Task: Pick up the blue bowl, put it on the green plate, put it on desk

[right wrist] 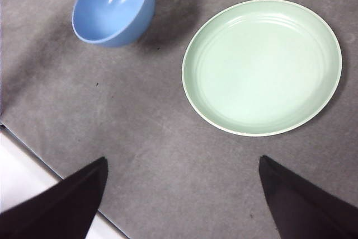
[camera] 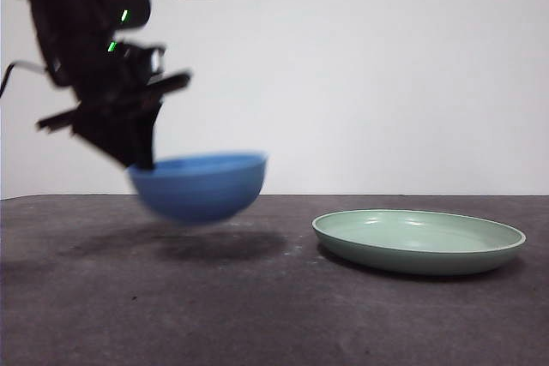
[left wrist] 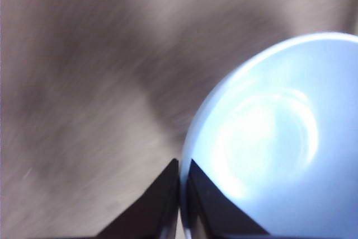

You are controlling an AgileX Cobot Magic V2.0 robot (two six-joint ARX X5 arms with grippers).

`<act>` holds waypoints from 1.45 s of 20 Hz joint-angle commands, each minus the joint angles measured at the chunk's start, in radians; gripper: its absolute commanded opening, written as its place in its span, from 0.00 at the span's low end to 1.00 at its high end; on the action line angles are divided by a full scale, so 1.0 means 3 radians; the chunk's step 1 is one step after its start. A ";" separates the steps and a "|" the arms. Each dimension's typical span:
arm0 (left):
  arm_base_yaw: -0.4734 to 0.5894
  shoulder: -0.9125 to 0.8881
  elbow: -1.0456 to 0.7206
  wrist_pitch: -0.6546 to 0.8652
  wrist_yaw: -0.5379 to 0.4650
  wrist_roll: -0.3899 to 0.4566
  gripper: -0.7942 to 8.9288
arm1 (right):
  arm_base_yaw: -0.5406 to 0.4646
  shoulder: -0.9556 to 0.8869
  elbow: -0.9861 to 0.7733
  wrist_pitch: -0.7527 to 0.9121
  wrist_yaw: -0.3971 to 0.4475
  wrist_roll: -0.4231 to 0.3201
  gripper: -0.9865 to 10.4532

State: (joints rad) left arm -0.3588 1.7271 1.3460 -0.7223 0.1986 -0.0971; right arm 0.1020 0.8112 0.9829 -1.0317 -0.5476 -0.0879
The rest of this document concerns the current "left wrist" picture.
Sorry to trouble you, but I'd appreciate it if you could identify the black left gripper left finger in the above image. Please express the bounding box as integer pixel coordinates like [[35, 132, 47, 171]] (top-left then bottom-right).
[[96, 158, 180, 237]]

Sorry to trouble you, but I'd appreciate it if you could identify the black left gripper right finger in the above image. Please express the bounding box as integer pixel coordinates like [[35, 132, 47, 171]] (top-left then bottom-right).
[[186, 158, 269, 237]]

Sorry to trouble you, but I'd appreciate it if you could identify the blue ribbed bowl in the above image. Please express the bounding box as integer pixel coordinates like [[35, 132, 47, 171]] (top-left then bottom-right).
[[178, 32, 358, 239]]

